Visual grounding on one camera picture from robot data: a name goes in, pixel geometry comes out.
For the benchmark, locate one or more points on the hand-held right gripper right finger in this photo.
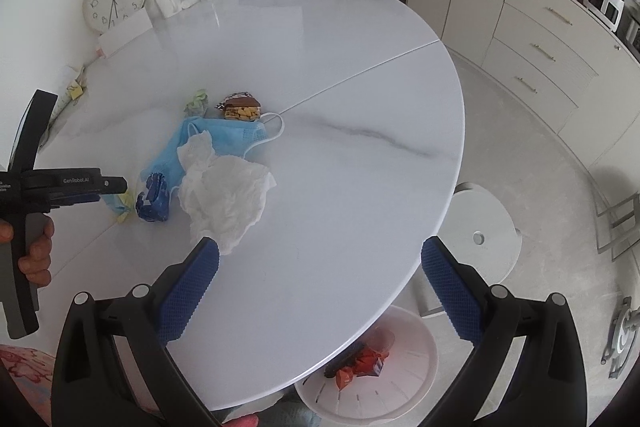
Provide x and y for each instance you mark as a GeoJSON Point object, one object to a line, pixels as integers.
{"type": "Point", "coordinates": [450, 292]}

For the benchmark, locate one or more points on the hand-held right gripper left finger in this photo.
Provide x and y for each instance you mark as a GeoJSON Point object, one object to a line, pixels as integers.
{"type": "Point", "coordinates": [190, 292]}

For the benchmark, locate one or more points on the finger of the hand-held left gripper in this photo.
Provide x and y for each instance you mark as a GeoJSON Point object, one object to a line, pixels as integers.
{"type": "Point", "coordinates": [114, 185]}

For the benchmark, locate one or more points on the light blue yellow paper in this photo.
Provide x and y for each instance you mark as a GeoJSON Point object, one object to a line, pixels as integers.
{"type": "Point", "coordinates": [120, 208]}

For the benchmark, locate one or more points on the dark blue paper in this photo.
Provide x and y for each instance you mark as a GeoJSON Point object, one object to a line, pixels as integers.
{"type": "Point", "coordinates": [152, 199]}

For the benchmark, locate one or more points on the white plastic bin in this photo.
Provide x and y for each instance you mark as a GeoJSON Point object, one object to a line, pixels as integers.
{"type": "Point", "coordinates": [415, 367]}

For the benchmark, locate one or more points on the white tissue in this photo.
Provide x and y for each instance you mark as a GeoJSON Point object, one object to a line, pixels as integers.
{"type": "Point", "coordinates": [225, 192]}

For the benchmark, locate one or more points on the orange-red paper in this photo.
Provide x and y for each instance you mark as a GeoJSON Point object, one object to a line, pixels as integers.
{"type": "Point", "coordinates": [367, 364]}

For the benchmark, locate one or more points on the green paper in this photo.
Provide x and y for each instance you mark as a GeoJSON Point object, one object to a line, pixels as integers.
{"type": "Point", "coordinates": [196, 103]}

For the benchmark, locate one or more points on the blue face mask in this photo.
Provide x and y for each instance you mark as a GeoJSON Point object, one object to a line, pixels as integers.
{"type": "Point", "coordinates": [220, 137]}

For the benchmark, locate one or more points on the snack bar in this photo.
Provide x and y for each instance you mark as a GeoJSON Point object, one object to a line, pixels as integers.
{"type": "Point", "coordinates": [240, 109]}

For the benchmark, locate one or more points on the person's left hand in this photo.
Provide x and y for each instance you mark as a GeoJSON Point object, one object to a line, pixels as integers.
{"type": "Point", "coordinates": [39, 252]}

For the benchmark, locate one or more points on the cream patterned box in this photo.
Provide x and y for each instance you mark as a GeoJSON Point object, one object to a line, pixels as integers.
{"type": "Point", "coordinates": [59, 112]}

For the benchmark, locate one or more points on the white round stool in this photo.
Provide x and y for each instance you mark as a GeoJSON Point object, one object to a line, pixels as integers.
{"type": "Point", "coordinates": [490, 217]}

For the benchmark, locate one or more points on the white envelope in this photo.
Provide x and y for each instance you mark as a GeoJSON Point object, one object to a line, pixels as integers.
{"type": "Point", "coordinates": [125, 34]}

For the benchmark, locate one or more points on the grey metal device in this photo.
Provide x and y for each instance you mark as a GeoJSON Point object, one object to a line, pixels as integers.
{"type": "Point", "coordinates": [622, 337]}

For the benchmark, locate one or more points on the person's pink patterned clothing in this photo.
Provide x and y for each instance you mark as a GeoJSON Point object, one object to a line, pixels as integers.
{"type": "Point", "coordinates": [22, 377]}

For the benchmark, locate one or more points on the white mug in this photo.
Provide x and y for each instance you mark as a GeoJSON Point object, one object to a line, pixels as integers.
{"type": "Point", "coordinates": [167, 4]}

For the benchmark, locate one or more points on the beige drawer cabinet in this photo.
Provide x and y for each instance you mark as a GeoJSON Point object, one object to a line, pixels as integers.
{"type": "Point", "coordinates": [550, 52]}

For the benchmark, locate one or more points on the silver black appliance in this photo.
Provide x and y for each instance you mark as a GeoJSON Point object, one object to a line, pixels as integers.
{"type": "Point", "coordinates": [631, 27]}

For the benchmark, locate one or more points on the white toaster oven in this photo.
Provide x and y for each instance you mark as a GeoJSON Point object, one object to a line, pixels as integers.
{"type": "Point", "coordinates": [604, 2]}

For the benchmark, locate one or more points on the metal frame chair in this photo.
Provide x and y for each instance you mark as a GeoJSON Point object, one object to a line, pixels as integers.
{"type": "Point", "coordinates": [620, 227]}

